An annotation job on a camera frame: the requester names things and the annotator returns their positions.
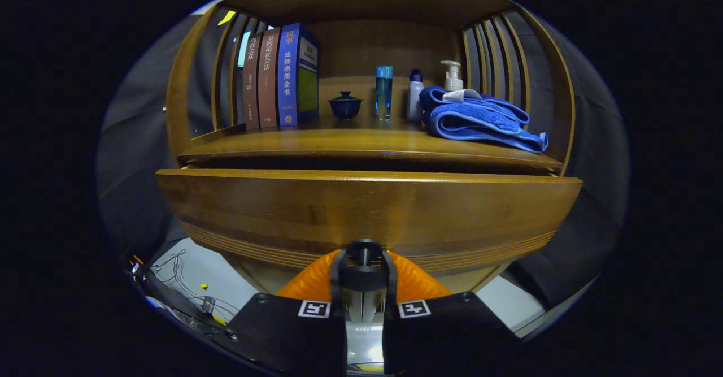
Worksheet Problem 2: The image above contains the wooden cabinet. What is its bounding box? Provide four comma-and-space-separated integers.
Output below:
164, 0, 577, 310

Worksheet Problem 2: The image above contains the folded blue towel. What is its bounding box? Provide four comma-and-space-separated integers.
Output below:
419, 86, 550, 154

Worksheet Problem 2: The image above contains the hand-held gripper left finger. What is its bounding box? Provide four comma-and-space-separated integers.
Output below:
217, 249, 346, 376

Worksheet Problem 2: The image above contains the white bottle with blue cap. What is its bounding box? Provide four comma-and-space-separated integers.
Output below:
407, 69, 424, 122

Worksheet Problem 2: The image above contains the dark blue lidded teacup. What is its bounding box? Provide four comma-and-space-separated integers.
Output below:
328, 90, 363, 120

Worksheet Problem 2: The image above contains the white pump bottle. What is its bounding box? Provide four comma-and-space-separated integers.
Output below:
441, 60, 464, 92

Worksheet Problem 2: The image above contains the thick blue book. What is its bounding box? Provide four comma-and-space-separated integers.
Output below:
276, 23, 320, 127

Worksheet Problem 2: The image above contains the reddish brown book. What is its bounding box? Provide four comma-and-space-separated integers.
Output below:
257, 27, 281, 129

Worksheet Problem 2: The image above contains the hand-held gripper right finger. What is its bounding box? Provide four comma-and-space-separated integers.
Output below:
382, 250, 526, 376

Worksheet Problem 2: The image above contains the dark brown book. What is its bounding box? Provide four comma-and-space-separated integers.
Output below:
242, 31, 263, 132

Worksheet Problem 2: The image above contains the blue glass bottle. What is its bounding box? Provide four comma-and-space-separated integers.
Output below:
376, 66, 394, 122

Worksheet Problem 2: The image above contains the wooden countertop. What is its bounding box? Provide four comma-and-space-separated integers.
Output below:
178, 114, 564, 175

